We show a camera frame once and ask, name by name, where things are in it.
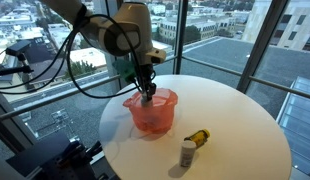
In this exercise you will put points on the grey window column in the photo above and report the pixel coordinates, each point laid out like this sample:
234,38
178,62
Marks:
112,71

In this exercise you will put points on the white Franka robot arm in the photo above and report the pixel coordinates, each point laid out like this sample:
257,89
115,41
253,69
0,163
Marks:
128,20

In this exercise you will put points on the dark window mullion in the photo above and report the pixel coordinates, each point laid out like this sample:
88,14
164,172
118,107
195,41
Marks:
261,43
181,33

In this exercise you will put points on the grey window handrail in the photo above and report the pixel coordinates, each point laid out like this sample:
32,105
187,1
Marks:
261,81

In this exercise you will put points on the round white pedestal table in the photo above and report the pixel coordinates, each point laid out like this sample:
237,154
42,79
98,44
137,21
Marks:
245,140

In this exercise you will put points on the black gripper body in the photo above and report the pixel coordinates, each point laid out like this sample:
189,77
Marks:
146,75

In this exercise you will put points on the short white-capped bottle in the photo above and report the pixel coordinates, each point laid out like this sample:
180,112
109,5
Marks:
146,102

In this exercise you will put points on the yellow pill bottle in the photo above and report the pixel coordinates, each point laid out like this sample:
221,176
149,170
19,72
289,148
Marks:
199,137

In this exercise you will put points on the black external camera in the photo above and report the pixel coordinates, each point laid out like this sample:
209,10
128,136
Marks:
18,47

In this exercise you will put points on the white tubular handrail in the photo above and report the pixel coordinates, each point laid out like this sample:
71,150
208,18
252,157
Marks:
51,98

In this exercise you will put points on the tall white labelled bottle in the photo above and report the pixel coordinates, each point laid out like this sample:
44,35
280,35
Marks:
187,153

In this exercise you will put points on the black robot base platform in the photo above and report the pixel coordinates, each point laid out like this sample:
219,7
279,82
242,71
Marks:
38,156

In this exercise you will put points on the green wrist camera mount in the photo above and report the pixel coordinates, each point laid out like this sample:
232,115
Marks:
123,70

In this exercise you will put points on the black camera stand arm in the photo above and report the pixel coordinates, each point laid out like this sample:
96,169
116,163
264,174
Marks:
13,70

